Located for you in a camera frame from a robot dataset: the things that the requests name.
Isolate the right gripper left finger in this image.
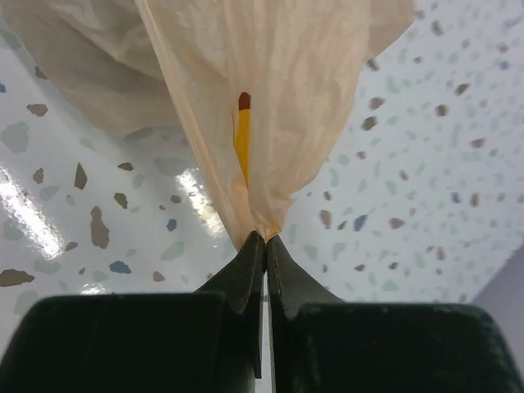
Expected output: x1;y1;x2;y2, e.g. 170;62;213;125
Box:
1;233;264;392

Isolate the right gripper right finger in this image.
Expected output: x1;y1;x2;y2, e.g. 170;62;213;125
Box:
266;237;523;392

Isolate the orange plastic bag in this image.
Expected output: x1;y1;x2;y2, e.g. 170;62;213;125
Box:
1;1;415;246

